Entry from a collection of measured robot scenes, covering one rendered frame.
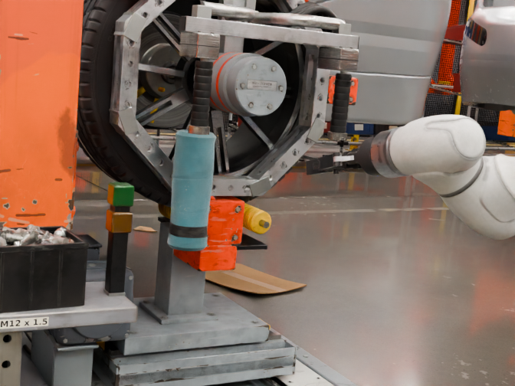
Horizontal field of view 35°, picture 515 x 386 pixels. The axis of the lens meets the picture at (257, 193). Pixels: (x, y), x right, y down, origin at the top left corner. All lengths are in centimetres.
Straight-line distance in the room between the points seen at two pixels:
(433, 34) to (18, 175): 156
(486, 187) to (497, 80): 310
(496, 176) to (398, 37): 122
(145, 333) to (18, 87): 74
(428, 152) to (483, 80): 327
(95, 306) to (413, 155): 62
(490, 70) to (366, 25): 210
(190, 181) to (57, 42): 41
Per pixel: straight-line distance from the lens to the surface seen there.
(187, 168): 176
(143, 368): 202
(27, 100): 159
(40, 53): 159
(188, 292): 214
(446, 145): 138
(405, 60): 265
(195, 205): 178
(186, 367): 206
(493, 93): 461
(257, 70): 178
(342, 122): 182
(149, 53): 231
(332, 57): 183
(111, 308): 149
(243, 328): 213
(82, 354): 198
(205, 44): 164
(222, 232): 196
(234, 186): 196
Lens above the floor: 91
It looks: 9 degrees down
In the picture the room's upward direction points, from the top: 5 degrees clockwise
